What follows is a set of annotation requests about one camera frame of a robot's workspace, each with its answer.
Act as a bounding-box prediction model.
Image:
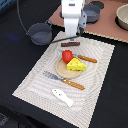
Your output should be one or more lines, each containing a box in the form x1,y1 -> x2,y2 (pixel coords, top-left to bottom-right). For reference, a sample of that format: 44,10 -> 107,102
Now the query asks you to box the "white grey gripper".
61,0 -> 87,37

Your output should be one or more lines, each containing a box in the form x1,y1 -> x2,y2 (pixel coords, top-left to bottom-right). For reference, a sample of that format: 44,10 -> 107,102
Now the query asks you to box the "red toy tomato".
62,50 -> 73,63

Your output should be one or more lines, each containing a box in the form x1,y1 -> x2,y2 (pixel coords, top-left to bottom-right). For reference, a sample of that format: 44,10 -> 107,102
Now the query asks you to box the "yellow toy cheese wedge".
67,58 -> 86,71

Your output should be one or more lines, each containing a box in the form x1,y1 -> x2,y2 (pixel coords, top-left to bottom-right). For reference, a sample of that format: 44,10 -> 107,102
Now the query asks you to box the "grey pot on stove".
83,4 -> 101,23

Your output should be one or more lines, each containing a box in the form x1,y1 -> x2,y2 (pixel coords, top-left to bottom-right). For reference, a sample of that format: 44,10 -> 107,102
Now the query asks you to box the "black stove burner back-right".
90,1 -> 104,9

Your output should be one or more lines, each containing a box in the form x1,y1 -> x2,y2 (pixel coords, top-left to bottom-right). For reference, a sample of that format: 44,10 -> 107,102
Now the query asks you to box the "brown toy stove board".
50,0 -> 128,43

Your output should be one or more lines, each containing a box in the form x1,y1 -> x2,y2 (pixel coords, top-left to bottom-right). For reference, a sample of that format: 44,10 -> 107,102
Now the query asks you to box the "grey pot on table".
27,20 -> 52,45

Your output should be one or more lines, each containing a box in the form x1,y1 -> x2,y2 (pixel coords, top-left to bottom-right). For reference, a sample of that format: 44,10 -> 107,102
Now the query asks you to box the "beige bowl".
116,4 -> 128,31

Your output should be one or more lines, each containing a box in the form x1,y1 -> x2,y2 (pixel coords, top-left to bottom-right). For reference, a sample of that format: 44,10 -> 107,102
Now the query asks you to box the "round wooden plate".
55,58 -> 81,79

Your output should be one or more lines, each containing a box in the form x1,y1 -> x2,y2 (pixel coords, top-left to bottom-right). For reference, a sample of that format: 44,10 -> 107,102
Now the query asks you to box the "woven grey placemat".
13,31 -> 114,128

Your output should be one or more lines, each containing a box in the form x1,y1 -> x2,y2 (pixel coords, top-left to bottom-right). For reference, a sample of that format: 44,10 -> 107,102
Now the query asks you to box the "toy knife wooden handle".
75,55 -> 97,63

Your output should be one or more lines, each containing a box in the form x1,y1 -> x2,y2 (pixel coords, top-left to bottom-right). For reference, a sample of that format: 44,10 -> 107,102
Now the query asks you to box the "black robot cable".
14,0 -> 69,44

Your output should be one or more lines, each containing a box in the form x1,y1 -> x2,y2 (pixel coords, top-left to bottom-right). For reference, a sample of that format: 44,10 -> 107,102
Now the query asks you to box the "toy fork wooden handle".
43,71 -> 85,90

